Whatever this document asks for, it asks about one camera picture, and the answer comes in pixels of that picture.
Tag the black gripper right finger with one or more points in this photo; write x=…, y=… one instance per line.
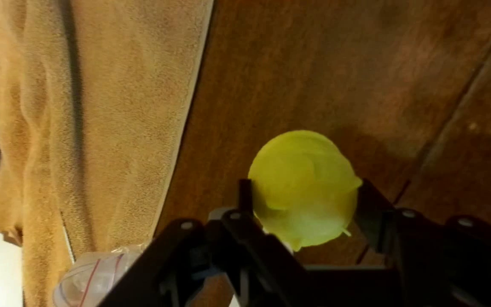
x=450, y=267

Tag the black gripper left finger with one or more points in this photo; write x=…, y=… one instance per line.
x=199, y=267

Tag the yellow silicone bowl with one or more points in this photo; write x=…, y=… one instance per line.
x=301, y=189

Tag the clear plastic bag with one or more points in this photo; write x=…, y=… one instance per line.
x=93, y=279

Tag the tan terry towel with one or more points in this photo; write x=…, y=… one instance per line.
x=102, y=114

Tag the white paper box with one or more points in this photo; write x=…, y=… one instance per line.
x=3, y=274

